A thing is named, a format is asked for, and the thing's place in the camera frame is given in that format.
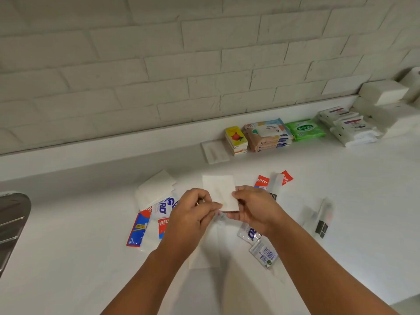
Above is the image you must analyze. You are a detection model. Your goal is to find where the person's right hand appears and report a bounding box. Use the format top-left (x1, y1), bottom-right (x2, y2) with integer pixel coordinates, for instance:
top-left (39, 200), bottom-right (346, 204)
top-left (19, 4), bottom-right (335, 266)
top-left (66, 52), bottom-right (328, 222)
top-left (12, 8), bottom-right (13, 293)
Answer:
top-left (226, 185), bottom-right (290, 239)

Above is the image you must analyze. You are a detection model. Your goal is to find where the person's left hand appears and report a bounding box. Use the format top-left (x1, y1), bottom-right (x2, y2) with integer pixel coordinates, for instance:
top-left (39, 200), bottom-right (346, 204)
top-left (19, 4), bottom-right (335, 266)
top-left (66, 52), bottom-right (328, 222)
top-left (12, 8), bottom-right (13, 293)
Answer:
top-left (160, 188), bottom-right (224, 260)

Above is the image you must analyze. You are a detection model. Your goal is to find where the pastel patterned wipes pack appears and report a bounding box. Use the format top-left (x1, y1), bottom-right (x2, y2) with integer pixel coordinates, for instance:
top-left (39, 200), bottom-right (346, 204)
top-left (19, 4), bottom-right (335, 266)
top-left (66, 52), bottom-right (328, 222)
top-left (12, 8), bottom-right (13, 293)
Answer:
top-left (243, 118), bottom-right (294, 152)

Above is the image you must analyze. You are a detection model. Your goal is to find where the blue white toothpaste sachet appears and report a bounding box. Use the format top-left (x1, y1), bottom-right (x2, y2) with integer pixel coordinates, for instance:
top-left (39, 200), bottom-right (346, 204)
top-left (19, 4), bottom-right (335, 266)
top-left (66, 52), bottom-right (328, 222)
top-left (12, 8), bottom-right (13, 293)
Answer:
top-left (237, 222), bottom-right (262, 242)
top-left (149, 193), bottom-right (180, 221)

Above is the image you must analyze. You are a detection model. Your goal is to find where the white tissue block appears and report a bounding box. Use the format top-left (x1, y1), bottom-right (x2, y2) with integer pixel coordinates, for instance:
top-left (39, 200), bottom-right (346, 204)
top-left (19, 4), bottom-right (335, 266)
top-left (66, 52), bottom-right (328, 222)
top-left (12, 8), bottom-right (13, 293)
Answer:
top-left (351, 96), bottom-right (420, 139)
top-left (358, 80), bottom-right (409, 106)

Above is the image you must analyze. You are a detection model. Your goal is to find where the stack of yellow small boxes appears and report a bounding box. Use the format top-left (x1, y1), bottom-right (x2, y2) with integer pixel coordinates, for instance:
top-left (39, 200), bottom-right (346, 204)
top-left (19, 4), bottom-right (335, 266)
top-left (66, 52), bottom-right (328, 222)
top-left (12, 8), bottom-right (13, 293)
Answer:
top-left (225, 126), bottom-right (249, 156)

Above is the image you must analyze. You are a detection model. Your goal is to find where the green wipes pack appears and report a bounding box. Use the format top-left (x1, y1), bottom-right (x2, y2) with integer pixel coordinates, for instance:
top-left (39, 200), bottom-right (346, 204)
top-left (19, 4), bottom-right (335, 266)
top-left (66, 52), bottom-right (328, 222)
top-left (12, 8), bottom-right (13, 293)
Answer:
top-left (284, 119), bottom-right (327, 142)

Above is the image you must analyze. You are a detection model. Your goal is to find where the person's right forearm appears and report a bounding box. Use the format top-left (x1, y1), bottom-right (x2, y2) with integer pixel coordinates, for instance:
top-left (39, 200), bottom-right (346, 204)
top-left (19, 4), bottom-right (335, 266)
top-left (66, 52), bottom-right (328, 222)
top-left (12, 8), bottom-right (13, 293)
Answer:
top-left (265, 217), bottom-right (399, 315)

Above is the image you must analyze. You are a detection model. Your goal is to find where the white folded napkin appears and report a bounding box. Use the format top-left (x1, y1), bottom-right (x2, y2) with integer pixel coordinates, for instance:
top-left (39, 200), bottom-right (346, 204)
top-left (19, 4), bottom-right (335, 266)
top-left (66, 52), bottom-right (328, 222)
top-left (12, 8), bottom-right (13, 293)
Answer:
top-left (134, 169), bottom-right (177, 212)

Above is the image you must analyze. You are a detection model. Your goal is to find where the metal sink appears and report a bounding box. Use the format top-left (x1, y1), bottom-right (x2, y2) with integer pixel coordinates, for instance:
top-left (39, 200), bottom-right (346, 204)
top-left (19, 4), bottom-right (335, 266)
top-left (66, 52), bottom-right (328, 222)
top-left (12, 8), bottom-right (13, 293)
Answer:
top-left (0, 192), bottom-right (32, 279)

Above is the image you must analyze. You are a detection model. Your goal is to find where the white wipes pack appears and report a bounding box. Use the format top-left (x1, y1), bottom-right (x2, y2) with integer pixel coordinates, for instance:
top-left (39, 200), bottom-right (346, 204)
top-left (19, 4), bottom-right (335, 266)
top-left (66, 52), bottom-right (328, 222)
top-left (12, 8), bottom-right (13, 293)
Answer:
top-left (318, 107), bottom-right (360, 129)
top-left (329, 116), bottom-right (384, 147)

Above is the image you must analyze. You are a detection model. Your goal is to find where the person's left forearm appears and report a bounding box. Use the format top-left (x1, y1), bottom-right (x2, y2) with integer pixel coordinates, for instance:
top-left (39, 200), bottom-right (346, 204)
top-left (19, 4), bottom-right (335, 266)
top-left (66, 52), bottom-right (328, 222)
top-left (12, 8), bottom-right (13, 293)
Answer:
top-left (100, 247), bottom-right (190, 315)

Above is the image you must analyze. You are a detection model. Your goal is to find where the red blue toothpaste box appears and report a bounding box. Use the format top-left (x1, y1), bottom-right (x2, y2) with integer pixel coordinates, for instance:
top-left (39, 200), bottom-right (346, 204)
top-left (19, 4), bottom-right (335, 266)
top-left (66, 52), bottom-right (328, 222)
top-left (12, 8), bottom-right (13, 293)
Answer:
top-left (126, 206), bottom-right (153, 248)

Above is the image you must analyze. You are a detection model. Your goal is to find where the red white toothpaste box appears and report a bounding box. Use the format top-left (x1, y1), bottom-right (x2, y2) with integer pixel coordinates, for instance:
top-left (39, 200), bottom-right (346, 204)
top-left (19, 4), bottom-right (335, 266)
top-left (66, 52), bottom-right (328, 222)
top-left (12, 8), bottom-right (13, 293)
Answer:
top-left (157, 217), bottom-right (172, 240)

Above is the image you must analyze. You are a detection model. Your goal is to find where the clear barcode sachet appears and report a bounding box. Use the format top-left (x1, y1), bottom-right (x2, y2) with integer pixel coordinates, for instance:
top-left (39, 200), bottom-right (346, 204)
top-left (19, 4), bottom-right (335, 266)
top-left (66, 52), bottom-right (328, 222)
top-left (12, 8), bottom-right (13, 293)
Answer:
top-left (249, 237), bottom-right (279, 269)

